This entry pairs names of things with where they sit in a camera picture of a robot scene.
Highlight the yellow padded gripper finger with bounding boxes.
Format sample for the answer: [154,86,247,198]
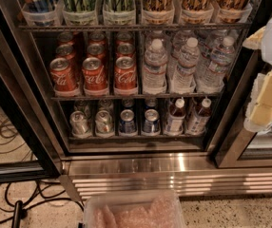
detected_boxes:
[243,70,272,132]

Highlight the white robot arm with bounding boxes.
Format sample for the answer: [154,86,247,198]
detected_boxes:
[243,17,272,132]

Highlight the orange can right top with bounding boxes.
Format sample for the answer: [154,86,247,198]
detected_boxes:
[212,0,257,25]

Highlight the orange can middle top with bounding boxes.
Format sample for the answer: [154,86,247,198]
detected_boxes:
[180,0,211,24]

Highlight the blue pepsi can right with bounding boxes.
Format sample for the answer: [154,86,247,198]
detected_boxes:
[143,109,160,135]

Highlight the blue pepsi can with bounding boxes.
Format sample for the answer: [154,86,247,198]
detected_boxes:
[143,109,160,135]
[119,109,137,134]

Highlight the front right coca-cola can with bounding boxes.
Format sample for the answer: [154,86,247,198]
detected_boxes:
[114,56,137,90]

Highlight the coca-cola can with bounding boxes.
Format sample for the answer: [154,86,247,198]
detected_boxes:
[49,58,77,93]
[87,44,107,65]
[56,44,80,81]
[82,57,107,91]
[114,56,137,90]
[116,43,135,58]

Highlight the blue pepsi can left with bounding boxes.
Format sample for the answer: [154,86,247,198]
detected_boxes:
[119,109,137,134]

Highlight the middle right coca-cola can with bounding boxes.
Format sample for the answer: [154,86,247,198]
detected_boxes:
[116,43,135,58]

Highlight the silver can front right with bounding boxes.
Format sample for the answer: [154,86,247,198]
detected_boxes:
[95,110,114,138]

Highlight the silver can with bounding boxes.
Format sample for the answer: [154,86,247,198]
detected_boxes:
[69,111,90,138]
[95,110,114,138]

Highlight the green can right top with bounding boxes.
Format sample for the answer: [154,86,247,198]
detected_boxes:
[103,0,136,25]

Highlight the green can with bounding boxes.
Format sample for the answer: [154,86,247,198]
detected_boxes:
[103,0,136,25]
[63,0,97,26]

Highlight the front middle coca-cola can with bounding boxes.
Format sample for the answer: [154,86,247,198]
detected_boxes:
[82,57,107,91]

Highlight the middle centre coca-cola can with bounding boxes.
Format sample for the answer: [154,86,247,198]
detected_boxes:
[87,44,107,65]

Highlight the silver can front left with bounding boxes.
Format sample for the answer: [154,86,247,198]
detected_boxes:
[69,111,90,138]

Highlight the front left coca-cola can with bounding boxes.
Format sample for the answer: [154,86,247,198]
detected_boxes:
[49,58,77,93]

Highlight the middle left coca-cola can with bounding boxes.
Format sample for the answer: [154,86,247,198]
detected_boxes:
[56,44,80,81]

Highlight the green can left top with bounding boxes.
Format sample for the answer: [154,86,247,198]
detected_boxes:
[63,0,97,26]

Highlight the blue can top shelf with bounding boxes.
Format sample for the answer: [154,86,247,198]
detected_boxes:
[22,0,63,27]

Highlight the open glass fridge door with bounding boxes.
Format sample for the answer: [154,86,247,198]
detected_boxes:
[0,0,63,184]

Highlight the front right water bottle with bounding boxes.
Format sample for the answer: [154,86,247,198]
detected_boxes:
[196,36,235,93]

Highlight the water bottle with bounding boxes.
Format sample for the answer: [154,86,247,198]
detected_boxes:
[143,39,168,95]
[171,37,200,94]
[196,36,235,93]

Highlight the right tea bottle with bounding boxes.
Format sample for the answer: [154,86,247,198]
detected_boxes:
[186,98,211,136]

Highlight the tea bottle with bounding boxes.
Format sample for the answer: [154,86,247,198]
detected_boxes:
[165,98,185,136]
[186,98,211,136]

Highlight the front middle water bottle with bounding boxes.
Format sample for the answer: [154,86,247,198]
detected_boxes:
[171,37,200,94]

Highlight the left tea bottle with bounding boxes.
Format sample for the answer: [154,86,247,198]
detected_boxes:
[165,98,185,136]

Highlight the front left water bottle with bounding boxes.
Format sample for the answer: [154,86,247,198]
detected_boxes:
[143,39,168,95]

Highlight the clear plastic bin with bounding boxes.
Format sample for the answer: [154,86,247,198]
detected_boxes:
[84,190,186,228]

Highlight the middle wire shelf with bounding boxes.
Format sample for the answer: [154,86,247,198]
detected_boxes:
[51,92,222,102]

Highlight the wire shelf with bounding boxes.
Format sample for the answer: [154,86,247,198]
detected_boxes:
[18,23,251,32]
[51,92,222,102]

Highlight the top wire shelf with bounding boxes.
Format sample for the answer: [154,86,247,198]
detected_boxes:
[18,23,251,32]

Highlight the black floor cables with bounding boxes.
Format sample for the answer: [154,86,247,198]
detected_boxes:
[0,111,85,228]

